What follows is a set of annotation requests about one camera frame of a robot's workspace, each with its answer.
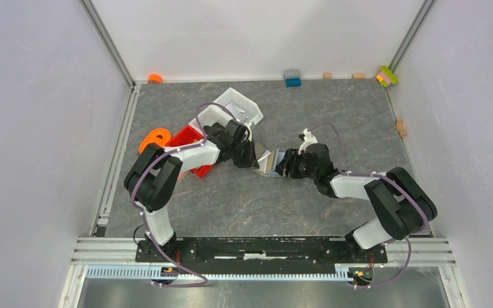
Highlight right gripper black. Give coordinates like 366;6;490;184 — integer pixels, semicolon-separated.
273;148;318;180

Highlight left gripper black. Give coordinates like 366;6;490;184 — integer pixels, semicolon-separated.
231;138;260;170

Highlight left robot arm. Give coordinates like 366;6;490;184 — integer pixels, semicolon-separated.
124;119;257;262

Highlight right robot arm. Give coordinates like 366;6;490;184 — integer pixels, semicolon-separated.
275;144;438;262

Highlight silver card in bin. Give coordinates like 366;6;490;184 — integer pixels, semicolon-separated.
225;102;248;123

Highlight white plastic bin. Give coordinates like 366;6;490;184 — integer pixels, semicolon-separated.
188;87;264;133

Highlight red plastic bin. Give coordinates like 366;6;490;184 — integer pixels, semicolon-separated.
166;125;214;178

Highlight blue toy brick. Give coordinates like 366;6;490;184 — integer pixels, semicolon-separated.
284;69;302;87

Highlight orange tape dispenser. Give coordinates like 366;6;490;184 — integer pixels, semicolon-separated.
139;128;172;154

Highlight small wooden block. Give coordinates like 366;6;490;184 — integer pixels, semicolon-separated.
322;72;333;80

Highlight curved wooden piece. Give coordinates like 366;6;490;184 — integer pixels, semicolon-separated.
395;119;408;138

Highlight orange round piece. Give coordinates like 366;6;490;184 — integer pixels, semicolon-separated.
147;74;163;84

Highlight green pink toy bricks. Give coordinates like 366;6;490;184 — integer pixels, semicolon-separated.
376;65;399;88

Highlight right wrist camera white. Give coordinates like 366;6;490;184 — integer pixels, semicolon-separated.
298;128;318;154

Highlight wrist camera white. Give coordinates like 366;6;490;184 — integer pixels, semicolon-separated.
298;128;318;154
241;122;255;142

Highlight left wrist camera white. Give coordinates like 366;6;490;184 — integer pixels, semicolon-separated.
241;122;255;142

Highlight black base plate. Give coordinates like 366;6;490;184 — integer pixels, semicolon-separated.
135;236;388;275

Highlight slotted cable duct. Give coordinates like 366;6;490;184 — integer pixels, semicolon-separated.
85;266;352;282

